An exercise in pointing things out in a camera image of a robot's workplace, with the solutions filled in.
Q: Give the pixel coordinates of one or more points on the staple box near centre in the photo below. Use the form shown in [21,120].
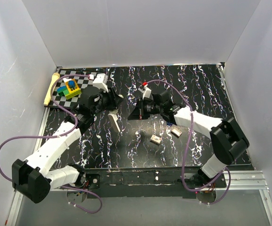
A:
[155,139]

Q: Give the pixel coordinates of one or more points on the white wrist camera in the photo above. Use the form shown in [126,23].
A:
[145,91]
[100,81]

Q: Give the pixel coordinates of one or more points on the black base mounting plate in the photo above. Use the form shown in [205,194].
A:
[137,182]

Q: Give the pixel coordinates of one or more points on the black white checkerboard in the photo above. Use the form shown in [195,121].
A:
[83,76]

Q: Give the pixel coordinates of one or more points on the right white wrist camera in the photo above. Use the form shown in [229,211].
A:
[145,91]

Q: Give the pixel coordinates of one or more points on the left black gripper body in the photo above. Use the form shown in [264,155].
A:
[108,101]

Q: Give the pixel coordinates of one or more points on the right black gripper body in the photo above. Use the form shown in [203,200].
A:
[146,108]

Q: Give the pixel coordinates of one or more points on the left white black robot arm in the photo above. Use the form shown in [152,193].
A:
[33,177]

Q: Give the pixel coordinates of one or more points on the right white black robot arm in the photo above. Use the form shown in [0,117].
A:
[228,140]

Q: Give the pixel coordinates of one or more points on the staple box right one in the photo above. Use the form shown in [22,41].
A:
[176,132]

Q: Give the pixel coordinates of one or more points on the aluminium frame rail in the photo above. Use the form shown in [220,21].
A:
[54,210]

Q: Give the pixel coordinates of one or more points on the colourful toy block assembly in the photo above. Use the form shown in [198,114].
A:
[69,90]

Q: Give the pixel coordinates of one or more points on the white cream stapler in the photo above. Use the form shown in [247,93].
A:
[112,115]

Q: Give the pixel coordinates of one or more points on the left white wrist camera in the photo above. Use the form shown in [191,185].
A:
[100,81]

